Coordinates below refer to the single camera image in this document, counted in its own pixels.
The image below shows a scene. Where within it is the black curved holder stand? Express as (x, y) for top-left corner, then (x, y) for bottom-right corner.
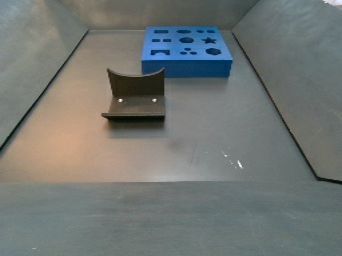
(102, 69), (166, 120)

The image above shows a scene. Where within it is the blue shape sorter block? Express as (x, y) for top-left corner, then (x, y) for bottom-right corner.
(142, 26), (233, 78)

